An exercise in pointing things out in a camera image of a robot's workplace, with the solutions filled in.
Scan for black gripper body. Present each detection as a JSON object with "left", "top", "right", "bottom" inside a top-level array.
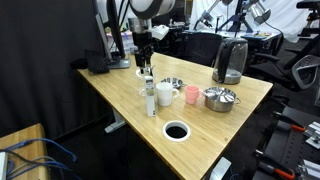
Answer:
[{"left": 133, "top": 32, "right": 154, "bottom": 67}]

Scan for clear glass bowl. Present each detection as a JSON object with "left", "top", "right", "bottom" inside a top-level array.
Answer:
[{"left": 136, "top": 67, "right": 153, "bottom": 79}]

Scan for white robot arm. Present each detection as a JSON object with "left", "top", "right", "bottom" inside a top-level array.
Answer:
[{"left": 128, "top": 0, "right": 175, "bottom": 75}]

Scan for clear plastic storage bin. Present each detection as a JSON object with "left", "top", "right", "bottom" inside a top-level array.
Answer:
[{"left": 106, "top": 31, "right": 135, "bottom": 54}]

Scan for small steel strainer pan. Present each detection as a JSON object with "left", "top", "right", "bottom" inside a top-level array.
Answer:
[{"left": 162, "top": 77, "right": 186, "bottom": 89}]

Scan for white ceramic mug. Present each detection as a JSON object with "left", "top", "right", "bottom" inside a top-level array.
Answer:
[{"left": 156, "top": 82, "right": 180, "bottom": 106}]

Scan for black computer monitor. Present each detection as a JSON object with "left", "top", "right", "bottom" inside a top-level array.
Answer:
[{"left": 95, "top": 0, "right": 131, "bottom": 69}]

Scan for black keyboard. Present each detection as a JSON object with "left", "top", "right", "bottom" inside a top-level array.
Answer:
[{"left": 85, "top": 50, "right": 109, "bottom": 74}]

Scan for pink plastic cup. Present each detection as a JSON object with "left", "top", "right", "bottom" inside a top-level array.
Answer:
[{"left": 185, "top": 85, "right": 200, "bottom": 105}]

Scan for steel pot with lid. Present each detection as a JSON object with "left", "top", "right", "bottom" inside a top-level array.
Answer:
[{"left": 202, "top": 86, "right": 241, "bottom": 112}]

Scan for glass electric kettle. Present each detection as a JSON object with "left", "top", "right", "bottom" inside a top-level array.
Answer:
[{"left": 212, "top": 37, "right": 248, "bottom": 85}]

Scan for grey office chair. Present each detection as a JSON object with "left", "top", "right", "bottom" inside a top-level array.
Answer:
[{"left": 247, "top": 53, "right": 320, "bottom": 91}]

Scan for white desk cable grommet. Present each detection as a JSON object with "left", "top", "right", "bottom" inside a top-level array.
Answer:
[{"left": 162, "top": 120, "right": 191, "bottom": 142}]

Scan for blue cables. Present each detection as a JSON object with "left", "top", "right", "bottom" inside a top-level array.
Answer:
[{"left": 0, "top": 137, "right": 78, "bottom": 180}]

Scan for orange handled tool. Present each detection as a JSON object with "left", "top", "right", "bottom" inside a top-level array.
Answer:
[{"left": 273, "top": 111, "right": 306, "bottom": 132}]

